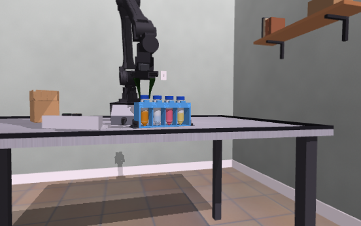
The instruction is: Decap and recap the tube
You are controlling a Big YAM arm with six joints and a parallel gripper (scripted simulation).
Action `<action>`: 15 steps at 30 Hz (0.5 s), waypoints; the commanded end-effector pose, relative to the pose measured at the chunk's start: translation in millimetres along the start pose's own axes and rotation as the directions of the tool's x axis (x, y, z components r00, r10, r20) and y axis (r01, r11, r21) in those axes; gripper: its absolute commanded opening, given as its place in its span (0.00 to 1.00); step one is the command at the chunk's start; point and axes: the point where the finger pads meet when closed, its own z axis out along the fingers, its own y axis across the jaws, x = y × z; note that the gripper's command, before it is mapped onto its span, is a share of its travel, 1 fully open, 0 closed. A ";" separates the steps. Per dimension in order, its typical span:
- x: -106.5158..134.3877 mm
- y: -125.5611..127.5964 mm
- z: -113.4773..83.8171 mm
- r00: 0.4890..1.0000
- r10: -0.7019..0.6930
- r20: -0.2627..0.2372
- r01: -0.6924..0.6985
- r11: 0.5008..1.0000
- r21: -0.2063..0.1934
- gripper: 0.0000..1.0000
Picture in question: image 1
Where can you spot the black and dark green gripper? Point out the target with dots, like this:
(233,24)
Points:
(144,75)

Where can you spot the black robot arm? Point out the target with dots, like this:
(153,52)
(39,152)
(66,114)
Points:
(144,32)

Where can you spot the blue tube rack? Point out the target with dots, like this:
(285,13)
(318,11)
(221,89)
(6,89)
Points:
(160,104)

